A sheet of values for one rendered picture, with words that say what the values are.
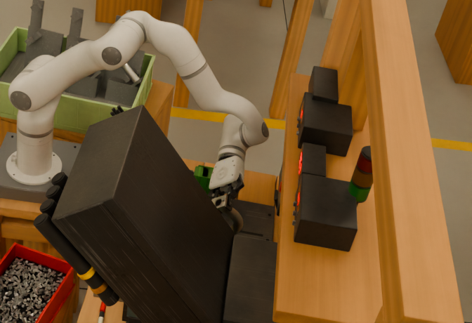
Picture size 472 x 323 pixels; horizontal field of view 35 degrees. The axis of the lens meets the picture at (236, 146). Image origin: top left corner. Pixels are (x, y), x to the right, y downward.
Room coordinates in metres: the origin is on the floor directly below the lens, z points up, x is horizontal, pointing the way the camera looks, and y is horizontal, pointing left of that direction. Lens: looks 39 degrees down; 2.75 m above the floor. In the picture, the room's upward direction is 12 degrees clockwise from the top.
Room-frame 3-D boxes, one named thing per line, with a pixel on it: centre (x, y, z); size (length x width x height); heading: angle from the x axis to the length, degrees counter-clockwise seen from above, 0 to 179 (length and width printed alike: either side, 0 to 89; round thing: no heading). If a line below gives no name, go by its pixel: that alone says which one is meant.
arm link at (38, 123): (1.97, 0.67, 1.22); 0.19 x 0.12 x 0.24; 172
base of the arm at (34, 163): (1.94, 0.68, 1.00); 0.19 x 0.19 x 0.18
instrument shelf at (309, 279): (1.46, -0.26, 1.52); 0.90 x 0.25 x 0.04; 2
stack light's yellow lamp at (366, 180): (1.34, -0.30, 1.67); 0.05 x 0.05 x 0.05
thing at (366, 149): (1.34, -0.30, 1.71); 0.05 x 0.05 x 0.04
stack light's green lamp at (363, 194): (1.34, -0.30, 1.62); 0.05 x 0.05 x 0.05
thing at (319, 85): (1.75, -0.20, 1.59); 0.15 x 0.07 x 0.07; 2
